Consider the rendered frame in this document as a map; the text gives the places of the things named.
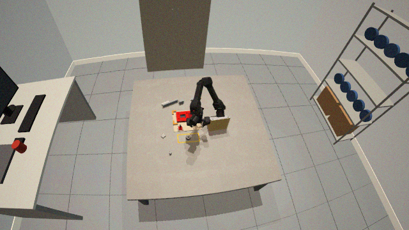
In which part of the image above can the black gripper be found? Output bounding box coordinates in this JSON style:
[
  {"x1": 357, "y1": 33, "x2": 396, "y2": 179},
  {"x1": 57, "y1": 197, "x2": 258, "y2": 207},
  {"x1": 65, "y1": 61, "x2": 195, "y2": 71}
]
[{"x1": 186, "y1": 117, "x2": 210, "y2": 127}]

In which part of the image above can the dark grey long rectangular bar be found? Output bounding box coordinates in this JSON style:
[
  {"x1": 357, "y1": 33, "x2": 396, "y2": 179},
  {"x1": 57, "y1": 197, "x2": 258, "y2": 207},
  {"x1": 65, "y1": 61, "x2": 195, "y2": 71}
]
[{"x1": 163, "y1": 99, "x2": 178, "y2": 107}]

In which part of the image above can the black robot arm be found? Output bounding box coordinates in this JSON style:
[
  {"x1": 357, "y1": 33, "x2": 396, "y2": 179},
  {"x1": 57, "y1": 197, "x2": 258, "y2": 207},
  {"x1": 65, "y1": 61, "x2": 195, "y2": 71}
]
[{"x1": 189, "y1": 77, "x2": 226, "y2": 126}]

